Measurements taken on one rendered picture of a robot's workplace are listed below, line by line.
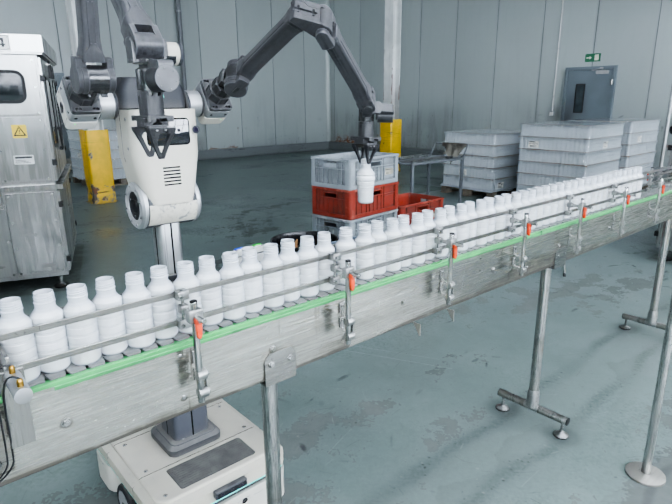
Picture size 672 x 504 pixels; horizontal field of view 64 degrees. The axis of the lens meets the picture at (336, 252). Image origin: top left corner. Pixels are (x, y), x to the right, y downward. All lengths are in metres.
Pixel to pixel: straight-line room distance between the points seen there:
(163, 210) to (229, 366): 0.69
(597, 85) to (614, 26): 1.07
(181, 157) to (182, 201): 0.15
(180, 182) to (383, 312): 0.79
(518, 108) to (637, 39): 2.61
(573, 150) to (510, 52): 5.57
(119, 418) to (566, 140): 7.26
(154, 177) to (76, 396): 0.84
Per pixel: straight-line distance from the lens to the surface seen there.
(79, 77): 1.69
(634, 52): 11.98
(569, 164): 7.98
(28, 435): 1.18
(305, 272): 1.46
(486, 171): 8.73
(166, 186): 1.86
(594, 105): 12.15
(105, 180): 9.07
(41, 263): 5.05
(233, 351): 1.36
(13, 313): 1.18
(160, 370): 1.29
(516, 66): 13.05
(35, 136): 4.88
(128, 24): 1.38
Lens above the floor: 1.52
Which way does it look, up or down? 16 degrees down
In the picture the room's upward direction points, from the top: straight up
